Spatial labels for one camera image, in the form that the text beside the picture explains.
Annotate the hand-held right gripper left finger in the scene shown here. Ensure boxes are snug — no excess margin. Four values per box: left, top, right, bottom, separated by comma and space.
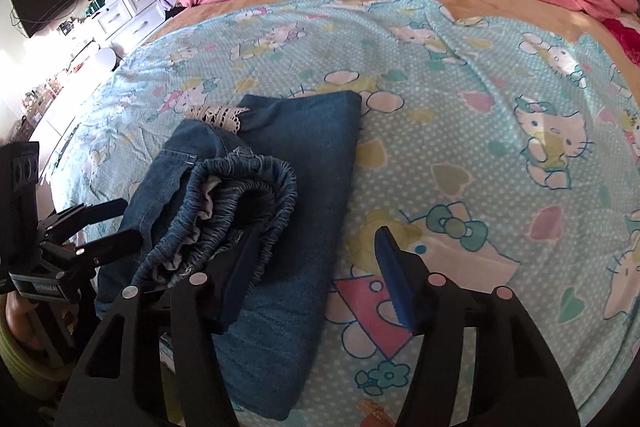
52, 229, 261, 427

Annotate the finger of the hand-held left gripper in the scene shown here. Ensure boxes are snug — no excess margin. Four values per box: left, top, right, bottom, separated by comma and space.
40, 229, 143, 273
42, 198, 130, 243

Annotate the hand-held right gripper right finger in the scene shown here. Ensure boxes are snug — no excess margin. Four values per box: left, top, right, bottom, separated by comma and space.
375, 226, 581, 427

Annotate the blue denim lace-trimmed garment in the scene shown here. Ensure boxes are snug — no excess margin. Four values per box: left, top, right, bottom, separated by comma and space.
95, 91, 363, 423

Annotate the green sleeved left forearm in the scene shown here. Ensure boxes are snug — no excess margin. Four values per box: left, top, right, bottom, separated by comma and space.
0, 307, 76, 403

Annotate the person's left hand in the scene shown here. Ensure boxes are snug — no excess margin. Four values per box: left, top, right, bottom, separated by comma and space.
4, 294, 76, 353

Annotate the white cluttered desk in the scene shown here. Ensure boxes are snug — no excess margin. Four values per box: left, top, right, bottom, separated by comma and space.
20, 42, 121, 168

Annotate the printed cartoon cat blanket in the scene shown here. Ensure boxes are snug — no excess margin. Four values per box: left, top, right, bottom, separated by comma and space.
40, 0, 640, 413

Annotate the white drawer cabinet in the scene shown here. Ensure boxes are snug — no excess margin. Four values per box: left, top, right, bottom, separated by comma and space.
95, 0, 168, 58

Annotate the beige bed sheet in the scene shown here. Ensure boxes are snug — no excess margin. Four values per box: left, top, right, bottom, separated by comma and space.
145, 0, 640, 72

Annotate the red cloth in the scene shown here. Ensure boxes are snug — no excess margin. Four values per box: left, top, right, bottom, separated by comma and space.
602, 18, 640, 68

